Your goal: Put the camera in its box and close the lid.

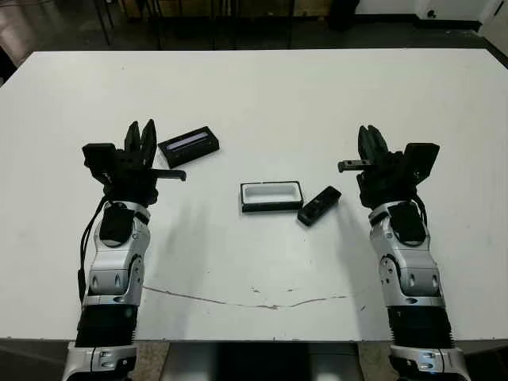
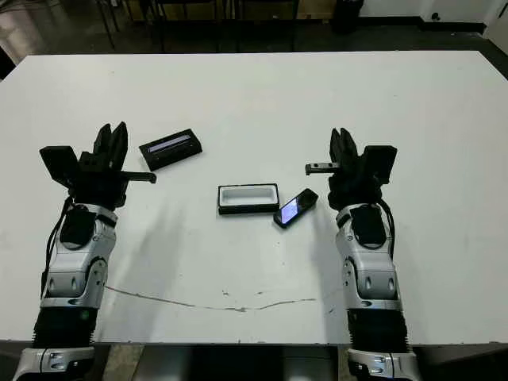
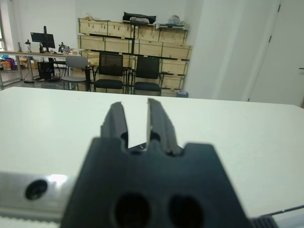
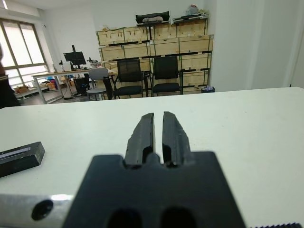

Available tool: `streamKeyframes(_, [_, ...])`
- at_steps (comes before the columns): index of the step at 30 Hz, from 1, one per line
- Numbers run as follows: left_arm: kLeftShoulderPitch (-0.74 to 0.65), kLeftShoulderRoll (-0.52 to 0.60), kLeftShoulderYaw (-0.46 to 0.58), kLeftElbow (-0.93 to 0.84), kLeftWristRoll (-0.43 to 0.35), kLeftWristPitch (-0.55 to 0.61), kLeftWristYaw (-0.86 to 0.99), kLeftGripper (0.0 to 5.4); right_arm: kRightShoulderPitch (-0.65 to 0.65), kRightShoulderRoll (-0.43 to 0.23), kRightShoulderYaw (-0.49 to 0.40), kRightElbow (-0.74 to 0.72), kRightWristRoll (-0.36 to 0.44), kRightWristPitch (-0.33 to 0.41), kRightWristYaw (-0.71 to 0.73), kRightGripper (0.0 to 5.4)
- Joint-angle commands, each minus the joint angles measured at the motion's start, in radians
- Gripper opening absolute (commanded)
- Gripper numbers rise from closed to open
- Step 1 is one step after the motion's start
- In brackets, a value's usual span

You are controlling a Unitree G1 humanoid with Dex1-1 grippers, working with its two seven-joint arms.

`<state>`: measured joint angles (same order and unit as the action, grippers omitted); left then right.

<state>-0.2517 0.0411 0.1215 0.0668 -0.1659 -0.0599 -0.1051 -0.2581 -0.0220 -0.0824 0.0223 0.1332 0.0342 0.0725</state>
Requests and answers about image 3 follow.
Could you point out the white flat tray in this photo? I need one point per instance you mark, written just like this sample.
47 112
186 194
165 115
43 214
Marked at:
171 26

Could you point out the wooden top desk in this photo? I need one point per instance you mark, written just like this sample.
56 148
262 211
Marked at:
28 52

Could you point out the black power strip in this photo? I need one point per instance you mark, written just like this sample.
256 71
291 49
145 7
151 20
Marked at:
29 82

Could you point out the white door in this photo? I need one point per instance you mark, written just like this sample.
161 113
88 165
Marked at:
285 59

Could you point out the grey cloth bundle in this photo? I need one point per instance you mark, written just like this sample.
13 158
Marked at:
140 19

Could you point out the black metal stand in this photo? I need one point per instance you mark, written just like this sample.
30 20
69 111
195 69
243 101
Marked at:
134 47

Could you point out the purple orange bag pile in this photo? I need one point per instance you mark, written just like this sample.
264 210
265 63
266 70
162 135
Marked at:
8 64

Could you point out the black mesh chair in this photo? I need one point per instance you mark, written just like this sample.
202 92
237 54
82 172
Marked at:
110 63
147 67

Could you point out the black fabric bag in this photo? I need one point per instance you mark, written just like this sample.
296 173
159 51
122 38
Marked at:
128 15

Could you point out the grey plastic chair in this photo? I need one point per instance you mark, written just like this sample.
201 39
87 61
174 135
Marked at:
76 62

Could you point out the clear plastic bag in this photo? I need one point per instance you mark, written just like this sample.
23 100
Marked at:
176 19

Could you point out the bright window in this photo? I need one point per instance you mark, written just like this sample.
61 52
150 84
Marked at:
2 35

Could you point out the black computer tower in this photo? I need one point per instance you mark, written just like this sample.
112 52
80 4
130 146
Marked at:
45 70

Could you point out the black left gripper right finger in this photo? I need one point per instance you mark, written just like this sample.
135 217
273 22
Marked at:
159 123

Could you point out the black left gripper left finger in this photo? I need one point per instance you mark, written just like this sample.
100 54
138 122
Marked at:
114 121

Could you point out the plywood shipping crate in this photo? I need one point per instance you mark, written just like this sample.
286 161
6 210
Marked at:
173 82
174 67
121 29
148 48
91 55
93 26
148 33
172 36
118 45
177 51
91 43

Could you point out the cardboard box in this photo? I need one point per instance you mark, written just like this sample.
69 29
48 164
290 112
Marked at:
27 63

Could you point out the black computer monitor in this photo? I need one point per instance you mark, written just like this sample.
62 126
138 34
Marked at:
42 39

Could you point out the black desktop microscope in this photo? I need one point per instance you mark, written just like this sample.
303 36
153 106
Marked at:
61 48

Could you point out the black desktop gadget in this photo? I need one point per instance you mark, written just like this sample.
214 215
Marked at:
28 46

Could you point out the silver desktop stand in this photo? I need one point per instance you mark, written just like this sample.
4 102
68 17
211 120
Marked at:
20 47

